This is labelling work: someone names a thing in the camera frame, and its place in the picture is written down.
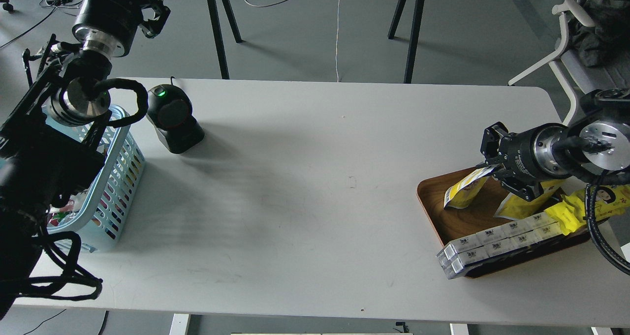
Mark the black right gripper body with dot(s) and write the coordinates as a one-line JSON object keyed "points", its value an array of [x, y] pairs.
{"points": [[528, 156]]}

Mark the black barcode scanner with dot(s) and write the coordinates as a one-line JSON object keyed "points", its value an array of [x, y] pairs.
{"points": [[170, 112]]}

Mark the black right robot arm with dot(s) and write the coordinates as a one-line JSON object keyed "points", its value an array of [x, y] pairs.
{"points": [[594, 149]]}

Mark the red white snack bag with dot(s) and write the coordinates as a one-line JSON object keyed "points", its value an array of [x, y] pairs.
{"points": [[62, 216]]}

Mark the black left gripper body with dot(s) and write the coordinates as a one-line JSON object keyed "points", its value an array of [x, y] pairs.
{"points": [[119, 19]]}

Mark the bright yellow snack bag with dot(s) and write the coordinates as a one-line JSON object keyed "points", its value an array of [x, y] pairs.
{"points": [[570, 212]]}

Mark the white boxed snack pack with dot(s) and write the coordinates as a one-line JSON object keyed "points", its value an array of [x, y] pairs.
{"points": [[464, 254]]}

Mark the yellow white snack pouch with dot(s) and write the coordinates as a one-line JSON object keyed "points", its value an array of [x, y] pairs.
{"points": [[463, 193]]}

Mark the light blue plastic basket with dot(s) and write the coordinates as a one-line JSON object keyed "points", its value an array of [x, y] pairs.
{"points": [[101, 222]]}

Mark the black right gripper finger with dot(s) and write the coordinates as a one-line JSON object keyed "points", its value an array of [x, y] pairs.
{"points": [[523, 187], [491, 143]]}

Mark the yellow blue snack pouch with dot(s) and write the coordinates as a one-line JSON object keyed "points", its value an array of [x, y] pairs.
{"points": [[516, 208]]}

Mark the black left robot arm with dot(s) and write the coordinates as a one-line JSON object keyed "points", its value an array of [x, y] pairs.
{"points": [[49, 143]]}

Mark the brown wooden tray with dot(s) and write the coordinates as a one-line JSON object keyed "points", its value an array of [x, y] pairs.
{"points": [[451, 224]]}

